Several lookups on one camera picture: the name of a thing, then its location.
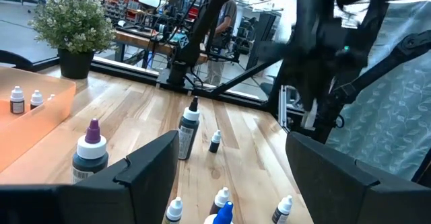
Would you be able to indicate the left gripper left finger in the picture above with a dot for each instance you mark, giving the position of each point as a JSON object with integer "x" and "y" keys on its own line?
{"x": 148, "y": 183}

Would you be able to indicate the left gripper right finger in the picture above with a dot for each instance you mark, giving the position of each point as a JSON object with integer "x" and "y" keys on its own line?
{"x": 336, "y": 190}

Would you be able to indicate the small orange-red dropper bottle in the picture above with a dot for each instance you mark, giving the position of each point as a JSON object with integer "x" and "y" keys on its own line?
{"x": 220, "y": 198}

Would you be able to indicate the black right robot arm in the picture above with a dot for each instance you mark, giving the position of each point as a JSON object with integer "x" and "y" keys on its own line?
{"x": 205, "y": 19}

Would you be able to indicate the large purple food colouring bottle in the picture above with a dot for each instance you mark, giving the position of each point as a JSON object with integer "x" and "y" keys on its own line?
{"x": 91, "y": 146}

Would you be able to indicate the large blue food colouring bottle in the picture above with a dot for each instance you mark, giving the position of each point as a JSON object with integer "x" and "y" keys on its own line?
{"x": 224, "y": 215}

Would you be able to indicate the person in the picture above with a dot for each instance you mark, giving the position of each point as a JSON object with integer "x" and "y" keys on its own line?
{"x": 230, "y": 15}

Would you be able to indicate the teal leaf-pattern curtain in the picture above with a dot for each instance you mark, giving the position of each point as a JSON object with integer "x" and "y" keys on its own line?
{"x": 404, "y": 116}

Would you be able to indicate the orange translucent plastic bin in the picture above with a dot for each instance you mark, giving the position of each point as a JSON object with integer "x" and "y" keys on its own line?
{"x": 40, "y": 126}

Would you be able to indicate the bushy green plant black pot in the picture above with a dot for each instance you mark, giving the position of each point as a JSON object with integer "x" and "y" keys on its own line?
{"x": 75, "y": 64}

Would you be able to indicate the wooden workbench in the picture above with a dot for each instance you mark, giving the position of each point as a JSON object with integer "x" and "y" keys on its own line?
{"x": 134, "y": 40}

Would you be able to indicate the black curved bar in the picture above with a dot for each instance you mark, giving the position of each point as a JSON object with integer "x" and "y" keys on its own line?
{"x": 15, "y": 59}

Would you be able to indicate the shelf with red bins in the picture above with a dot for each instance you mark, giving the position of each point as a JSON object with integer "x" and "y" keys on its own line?
{"x": 116, "y": 2}

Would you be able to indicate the silver aluminium bracket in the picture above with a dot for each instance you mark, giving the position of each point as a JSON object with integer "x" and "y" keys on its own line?
{"x": 282, "y": 106}

